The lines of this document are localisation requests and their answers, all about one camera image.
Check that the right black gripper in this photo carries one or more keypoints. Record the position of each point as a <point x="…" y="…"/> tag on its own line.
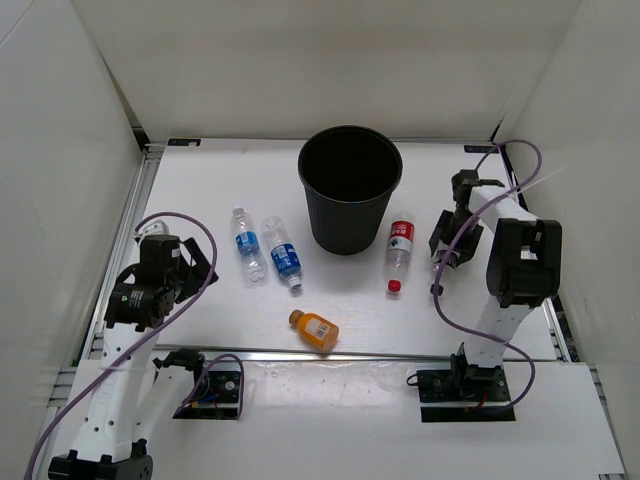
<point x="468" y="246"/>

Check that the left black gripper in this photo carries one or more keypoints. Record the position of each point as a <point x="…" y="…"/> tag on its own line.
<point x="198" y="274"/>

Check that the small clear bottle black label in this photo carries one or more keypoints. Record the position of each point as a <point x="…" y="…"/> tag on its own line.
<point x="447" y="268"/>

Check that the clear bottle light blue label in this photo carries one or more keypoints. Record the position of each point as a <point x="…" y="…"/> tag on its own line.
<point x="247" y="245"/>

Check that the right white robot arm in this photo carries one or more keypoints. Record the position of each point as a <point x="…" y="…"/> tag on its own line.
<point x="524" y="267"/>

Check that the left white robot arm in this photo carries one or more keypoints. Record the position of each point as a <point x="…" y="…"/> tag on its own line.
<point x="169" y="271"/>

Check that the black plastic bin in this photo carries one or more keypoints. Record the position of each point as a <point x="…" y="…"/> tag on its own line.
<point x="349" y="173"/>

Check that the clear bottle red label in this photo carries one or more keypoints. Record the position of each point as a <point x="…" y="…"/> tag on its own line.
<point x="399" y="251"/>

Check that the clear bottle dark blue label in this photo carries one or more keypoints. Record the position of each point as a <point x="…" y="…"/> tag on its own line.
<point x="282" y="252"/>

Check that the orange juice bottle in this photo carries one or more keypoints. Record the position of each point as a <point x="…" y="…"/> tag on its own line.
<point x="318" y="332"/>

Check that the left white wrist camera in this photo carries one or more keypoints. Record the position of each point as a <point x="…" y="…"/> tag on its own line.
<point x="156" y="227"/>

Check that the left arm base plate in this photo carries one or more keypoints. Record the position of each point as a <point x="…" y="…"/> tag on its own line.
<point x="219" y="397"/>

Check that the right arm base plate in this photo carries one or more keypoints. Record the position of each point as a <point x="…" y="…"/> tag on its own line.
<point x="443" y="400"/>

